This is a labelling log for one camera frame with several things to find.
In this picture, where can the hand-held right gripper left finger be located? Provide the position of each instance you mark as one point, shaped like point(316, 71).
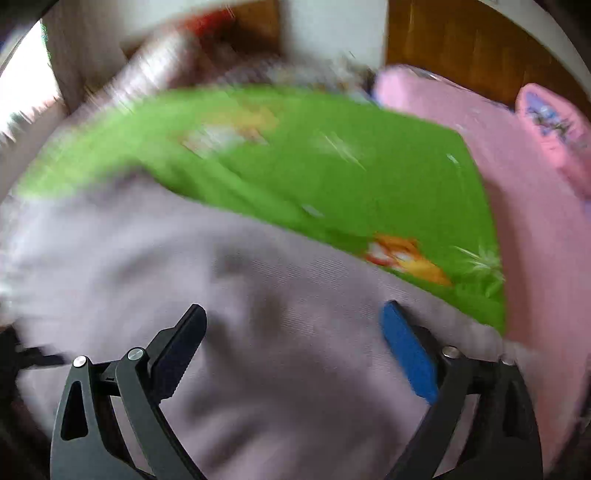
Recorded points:
point(178, 355)

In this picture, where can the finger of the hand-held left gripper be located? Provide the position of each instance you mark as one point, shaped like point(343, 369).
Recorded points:
point(46, 359)

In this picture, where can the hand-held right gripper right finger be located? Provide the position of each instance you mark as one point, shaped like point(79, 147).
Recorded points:
point(408, 355)

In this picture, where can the mauve pants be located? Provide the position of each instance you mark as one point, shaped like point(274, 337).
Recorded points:
point(277, 346)

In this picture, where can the pink bed sheet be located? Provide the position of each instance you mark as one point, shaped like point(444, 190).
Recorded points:
point(531, 221)

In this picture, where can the green printed blanket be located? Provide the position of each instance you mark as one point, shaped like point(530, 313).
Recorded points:
point(323, 175)

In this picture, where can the window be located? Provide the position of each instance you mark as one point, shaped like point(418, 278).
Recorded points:
point(23, 92)

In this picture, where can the folded pink floral quilt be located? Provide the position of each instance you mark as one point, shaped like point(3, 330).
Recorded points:
point(554, 124)

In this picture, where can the large wooden headboard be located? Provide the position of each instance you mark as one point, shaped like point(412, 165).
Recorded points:
point(461, 46)

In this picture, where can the red pillow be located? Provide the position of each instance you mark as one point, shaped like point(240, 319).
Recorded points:
point(214, 23)

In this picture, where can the small wooden headboard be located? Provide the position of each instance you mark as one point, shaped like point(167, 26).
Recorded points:
point(258, 23)

